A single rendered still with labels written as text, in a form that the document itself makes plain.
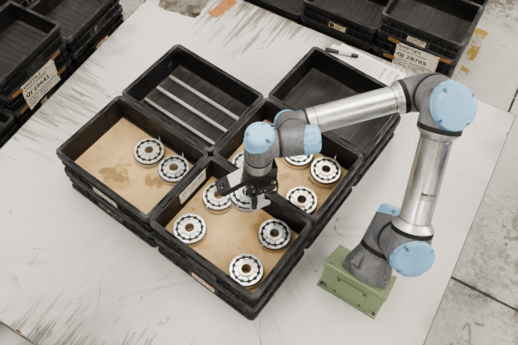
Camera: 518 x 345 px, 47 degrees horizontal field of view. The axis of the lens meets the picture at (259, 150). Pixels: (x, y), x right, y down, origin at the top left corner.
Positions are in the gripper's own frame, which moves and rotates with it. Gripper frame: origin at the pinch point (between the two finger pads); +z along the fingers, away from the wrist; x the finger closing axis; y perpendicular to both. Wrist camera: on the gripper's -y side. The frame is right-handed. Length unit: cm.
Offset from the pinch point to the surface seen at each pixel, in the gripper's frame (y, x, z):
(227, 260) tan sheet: -9.3, -8.8, 16.6
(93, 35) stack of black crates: -38, 141, 61
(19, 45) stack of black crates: -71, 131, 50
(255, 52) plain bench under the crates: 26, 82, 29
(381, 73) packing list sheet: 73, 58, 29
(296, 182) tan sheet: 19.8, 11.9, 16.6
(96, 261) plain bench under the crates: -49, 8, 29
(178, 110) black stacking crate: -12, 51, 16
